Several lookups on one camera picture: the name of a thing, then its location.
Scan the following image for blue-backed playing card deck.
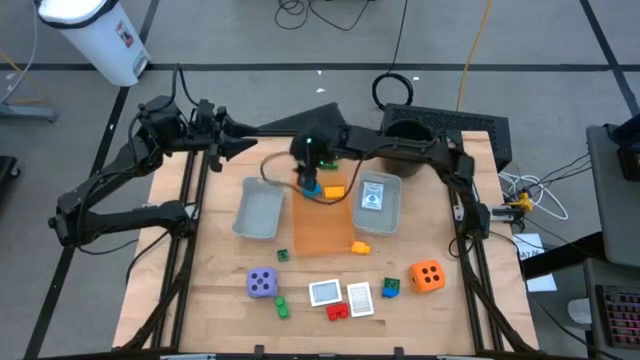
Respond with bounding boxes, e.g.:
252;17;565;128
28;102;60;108
361;181;385;211

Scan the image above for grey desk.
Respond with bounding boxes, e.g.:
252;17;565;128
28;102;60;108
582;257;640;360
585;123;640;269

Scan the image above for yellow hanging cable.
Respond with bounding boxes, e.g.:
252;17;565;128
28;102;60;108
454;0;495;112

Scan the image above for white trash can black liner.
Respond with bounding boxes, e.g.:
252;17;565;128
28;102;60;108
37;0;151;89

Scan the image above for white looped cable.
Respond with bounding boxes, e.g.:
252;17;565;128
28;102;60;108
499;172;570;221

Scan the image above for grey plastic bin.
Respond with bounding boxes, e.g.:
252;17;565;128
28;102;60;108
352;170;404;236
231;175;286;241

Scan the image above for grey floor cable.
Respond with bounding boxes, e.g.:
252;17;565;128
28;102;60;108
0;0;40;104

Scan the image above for black keyboard pink keys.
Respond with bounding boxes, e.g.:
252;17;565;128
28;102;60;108
594;283;640;349

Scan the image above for orange translucent plastic bin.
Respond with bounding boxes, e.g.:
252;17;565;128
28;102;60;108
291;169;356;257

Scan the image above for black round bucket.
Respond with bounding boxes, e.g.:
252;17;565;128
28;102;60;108
379;118;438;179

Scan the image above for black desk beam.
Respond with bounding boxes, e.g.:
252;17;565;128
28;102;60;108
519;230;606;281

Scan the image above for white paper sheet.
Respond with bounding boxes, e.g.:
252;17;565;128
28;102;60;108
524;273;558;294
512;232;546;261

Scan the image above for black desk device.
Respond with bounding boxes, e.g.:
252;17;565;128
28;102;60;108
604;112;640;182

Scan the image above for light green two-stud brick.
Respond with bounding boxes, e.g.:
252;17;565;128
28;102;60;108
273;295;291;321

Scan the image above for red two-stud toy brick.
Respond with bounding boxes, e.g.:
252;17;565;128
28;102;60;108
326;302;350;322

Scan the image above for coiled black floor cable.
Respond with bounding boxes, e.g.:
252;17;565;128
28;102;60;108
370;0;415;112

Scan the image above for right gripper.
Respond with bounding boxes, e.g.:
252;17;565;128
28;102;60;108
290;130;337;189

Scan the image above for grey table foot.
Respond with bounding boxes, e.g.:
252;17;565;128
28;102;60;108
0;102;58;124

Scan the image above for black aluminium table frame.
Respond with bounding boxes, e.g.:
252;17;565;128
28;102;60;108
117;112;541;360

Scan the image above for black caster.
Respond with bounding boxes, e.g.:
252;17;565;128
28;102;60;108
0;155;21;194

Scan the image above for purple foam die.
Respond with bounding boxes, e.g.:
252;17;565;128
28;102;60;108
246;266;279;300

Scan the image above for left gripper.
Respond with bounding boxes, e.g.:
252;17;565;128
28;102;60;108
192;99;260;172

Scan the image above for orange foam die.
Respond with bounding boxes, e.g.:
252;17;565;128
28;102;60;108
408;259;446;295

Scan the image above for tangled black floor cable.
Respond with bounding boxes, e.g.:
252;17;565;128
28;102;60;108
273;0;374;32

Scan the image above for white computer mouse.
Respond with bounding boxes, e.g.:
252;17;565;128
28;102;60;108
567;297;593;325

